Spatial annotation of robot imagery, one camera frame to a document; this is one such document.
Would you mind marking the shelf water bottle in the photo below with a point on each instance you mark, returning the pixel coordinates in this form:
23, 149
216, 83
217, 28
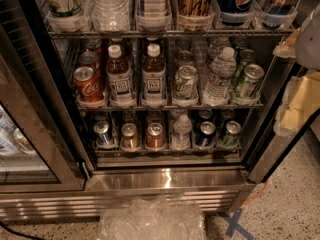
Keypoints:
182, 128
110, 15

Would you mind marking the bottom shelf green can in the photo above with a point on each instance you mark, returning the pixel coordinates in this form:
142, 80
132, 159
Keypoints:
231, 133

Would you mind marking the blue tape cross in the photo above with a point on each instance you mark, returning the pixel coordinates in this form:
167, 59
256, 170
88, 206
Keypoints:
234, 226

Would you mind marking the brown tea bottle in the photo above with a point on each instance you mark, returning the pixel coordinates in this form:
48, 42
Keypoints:
153, 74
119, 75

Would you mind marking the front green white soda can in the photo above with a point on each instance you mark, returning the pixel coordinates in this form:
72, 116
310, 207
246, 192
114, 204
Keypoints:
186, 79

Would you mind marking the bottom shelf red can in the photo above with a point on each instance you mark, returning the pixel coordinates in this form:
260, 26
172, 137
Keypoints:
155, 137

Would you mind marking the green white soda can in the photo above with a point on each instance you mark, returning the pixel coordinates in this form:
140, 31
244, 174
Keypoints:
186, 79
183, 58

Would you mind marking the top shelf water bottle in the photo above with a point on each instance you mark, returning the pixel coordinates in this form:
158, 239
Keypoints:
110, 15

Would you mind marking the bottom shelf blue can left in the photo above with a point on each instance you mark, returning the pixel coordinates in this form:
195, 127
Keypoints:
104, 133

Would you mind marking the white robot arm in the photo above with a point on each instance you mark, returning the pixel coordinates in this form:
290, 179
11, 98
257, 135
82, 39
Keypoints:
307, 46

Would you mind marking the red coke can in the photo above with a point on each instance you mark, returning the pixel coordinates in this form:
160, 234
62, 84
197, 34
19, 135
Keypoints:
95, 45
88, 84
90, 59

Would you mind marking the clear plastic bag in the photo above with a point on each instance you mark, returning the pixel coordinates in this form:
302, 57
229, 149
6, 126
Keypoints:
158, 219

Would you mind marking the left brown tea bottle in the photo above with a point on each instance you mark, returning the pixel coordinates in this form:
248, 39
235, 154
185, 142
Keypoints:
119, 75

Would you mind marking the bottom shelf gold can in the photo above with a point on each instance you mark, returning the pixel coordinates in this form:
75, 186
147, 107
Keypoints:
129, 137

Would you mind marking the front clear water bottle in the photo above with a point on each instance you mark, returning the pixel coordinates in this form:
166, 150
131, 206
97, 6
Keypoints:
221, 69

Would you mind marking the front green ginger ale can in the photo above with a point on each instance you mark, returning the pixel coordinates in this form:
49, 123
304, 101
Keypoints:
248, 81

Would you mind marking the green ginger ale can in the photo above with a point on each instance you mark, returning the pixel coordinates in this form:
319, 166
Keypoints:
246, 57
248, 81

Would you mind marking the glass fridge door left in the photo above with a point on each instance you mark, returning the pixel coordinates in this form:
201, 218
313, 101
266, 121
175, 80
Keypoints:
34, 156

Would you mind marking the stainless steel fridge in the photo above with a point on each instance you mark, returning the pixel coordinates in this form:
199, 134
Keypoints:
216, 177

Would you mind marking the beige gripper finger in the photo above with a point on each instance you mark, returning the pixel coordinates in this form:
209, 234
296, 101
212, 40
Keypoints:
286, 49
300, 100

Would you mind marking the bottom shelf water bottle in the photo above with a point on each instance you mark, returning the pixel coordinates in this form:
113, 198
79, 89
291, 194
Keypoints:
182, 128

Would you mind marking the right brown tea bottle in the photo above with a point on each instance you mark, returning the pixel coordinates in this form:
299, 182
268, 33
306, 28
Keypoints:
153, 74

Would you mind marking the bottom shelf dark blue can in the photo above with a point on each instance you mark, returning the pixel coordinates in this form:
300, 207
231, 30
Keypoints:
205, 134

